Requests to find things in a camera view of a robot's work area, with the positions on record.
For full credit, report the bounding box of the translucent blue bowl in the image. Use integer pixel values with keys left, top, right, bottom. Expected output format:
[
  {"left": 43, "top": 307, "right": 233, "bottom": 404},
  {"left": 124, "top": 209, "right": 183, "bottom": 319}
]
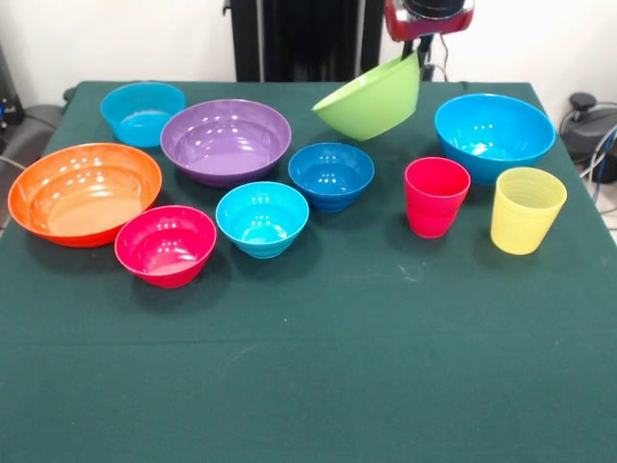
[{"left": 99, "top": 81, "right": 187, "bottom": 149}]

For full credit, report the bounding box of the tangle of floor cables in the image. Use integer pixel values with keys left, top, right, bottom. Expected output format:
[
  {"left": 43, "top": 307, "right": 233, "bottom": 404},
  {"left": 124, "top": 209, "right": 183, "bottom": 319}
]
[{"left": 577, "top": 123, "right": 617, "bottom": 216}]

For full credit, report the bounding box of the dark green table cloth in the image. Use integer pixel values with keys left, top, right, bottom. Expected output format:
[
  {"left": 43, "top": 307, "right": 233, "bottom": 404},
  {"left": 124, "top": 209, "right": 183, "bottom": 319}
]
[{"left": 0, "top": 80, "right": 617, "bottom": 463}]

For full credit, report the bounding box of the small cyan bowl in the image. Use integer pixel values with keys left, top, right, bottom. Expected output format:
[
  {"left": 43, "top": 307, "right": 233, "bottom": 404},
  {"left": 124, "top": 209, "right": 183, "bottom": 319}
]
[{"left": 214, "top": 180, "right": 310, "bottom": 260}]

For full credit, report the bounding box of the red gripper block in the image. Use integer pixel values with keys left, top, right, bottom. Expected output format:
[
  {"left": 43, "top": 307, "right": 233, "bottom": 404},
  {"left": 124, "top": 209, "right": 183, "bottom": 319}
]
[{"left": 384, "top": 0, "right": 476, "bottom": 69}]

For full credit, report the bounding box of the green bowl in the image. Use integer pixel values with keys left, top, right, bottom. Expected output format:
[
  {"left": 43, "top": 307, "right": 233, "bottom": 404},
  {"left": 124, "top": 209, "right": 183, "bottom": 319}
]
[{"left": 310, "top": 49, "right": 422, "bottom": 143}]

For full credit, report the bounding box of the grey round floor base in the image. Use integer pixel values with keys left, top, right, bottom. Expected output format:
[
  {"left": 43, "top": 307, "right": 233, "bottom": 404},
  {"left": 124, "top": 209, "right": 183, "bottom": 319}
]
[
  {"left": 0, "top": 103, "right": 64, "bottom": 165},
  {"left": 558, "top": 93, "right": 617, "bottom": 168}
]

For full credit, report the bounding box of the orange bowl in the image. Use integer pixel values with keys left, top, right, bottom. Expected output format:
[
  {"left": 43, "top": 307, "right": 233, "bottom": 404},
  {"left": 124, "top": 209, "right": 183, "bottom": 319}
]
[{"left": 7, "top": 142, "right": 164, "bottom": 249}]

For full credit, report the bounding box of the purple bowl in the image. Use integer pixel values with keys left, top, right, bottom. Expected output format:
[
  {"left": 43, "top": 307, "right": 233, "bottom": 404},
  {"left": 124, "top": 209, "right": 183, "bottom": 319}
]
[{"left": 159, "top": 98, "right": 293, "bottom": 189}]

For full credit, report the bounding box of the large blue bowl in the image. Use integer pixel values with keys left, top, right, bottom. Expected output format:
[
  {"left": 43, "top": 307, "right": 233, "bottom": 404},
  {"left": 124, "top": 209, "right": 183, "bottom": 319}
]
[{"left": 433, "top": 94, "right": 557, "bottom": 187}]

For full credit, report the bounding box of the small dark blue bowl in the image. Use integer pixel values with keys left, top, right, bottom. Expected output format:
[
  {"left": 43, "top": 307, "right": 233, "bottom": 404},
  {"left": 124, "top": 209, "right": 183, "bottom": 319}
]
[{"left": 286, "top": 142, "right": 376, "bottom": 214}]

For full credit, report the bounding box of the pink cup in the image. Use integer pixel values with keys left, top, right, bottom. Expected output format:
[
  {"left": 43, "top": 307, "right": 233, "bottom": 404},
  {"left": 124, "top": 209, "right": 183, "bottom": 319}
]
[{"left": 403, "top": 156, "right": 472, "bottom": 240}]

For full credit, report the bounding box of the dark equipment unit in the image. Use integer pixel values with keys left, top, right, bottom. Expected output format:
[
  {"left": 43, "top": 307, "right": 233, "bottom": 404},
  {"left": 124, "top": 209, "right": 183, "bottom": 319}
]
[{"left": 0, "top": 45, "right": 25, "bottom": 141}]

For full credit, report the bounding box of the yellow cup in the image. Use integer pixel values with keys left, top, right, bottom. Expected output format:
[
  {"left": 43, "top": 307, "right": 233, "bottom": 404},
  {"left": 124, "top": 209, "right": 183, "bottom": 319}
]
[{"left": 490, "top": 167, "right": 569, "bottom": 257}]

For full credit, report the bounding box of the pink bowl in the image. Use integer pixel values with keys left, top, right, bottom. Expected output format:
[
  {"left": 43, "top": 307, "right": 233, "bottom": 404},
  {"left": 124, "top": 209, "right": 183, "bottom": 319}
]
[{"left": 113, "top": 204, "right": 218, "bottom": 290}]

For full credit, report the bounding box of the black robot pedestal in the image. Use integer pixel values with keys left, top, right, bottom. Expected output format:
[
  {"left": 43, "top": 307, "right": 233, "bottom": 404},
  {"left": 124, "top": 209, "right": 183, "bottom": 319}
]
[{"left": 222, "top": 0, "right": 392, "bottom": 84}]

